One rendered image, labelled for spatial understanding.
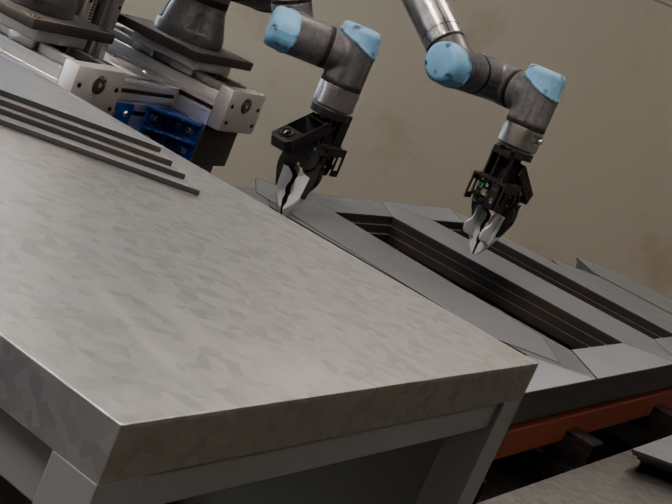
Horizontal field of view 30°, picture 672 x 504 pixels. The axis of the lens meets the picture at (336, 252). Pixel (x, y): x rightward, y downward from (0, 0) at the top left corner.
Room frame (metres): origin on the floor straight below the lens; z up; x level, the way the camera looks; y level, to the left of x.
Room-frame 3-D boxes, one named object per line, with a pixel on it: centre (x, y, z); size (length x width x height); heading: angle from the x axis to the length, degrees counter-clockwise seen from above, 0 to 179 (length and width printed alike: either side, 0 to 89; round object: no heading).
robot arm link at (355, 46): (2.22, 0.11, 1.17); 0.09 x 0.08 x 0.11; 103
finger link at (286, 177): (2.23, 0.12, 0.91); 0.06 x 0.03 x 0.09; 150
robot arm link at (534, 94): (2.31, -0.22, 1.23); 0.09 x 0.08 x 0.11; 52
